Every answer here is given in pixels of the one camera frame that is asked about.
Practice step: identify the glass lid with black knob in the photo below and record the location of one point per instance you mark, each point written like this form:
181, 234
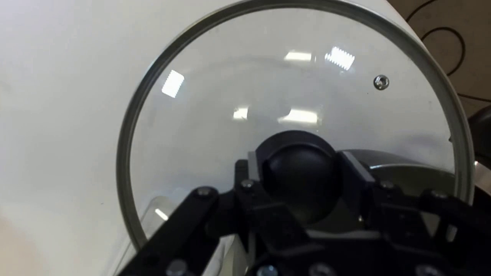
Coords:
230, 77

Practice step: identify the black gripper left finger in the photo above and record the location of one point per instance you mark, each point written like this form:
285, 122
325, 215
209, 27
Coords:
204, 220

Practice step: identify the large black cooking pot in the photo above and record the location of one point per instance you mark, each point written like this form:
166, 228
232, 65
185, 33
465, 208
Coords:
483, 136

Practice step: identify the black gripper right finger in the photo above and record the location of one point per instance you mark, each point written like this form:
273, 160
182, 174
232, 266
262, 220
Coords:
399, 215

